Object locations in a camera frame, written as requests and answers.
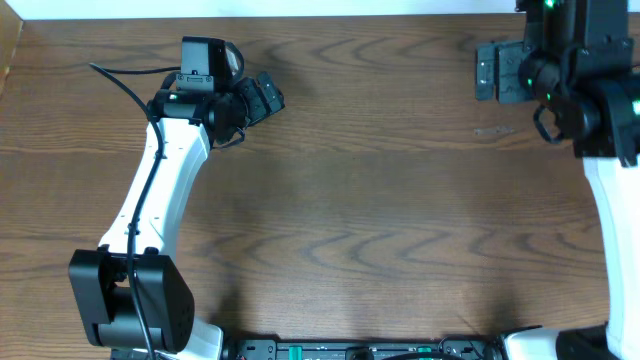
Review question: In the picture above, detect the cardboard panel at left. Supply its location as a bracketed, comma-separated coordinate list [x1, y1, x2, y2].
[0, 0, 24, 93]

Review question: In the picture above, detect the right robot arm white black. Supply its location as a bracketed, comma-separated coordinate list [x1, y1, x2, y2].
[475, 0, 639, 360]

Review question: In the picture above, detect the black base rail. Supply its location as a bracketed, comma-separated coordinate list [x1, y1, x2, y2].
[209, 335, 507, 360]

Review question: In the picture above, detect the black left camera cable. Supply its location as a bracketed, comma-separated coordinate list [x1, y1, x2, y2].
[88, 62, 182, 360]

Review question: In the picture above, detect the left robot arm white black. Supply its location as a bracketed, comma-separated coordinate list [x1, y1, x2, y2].
[68, 36, 285, 359]

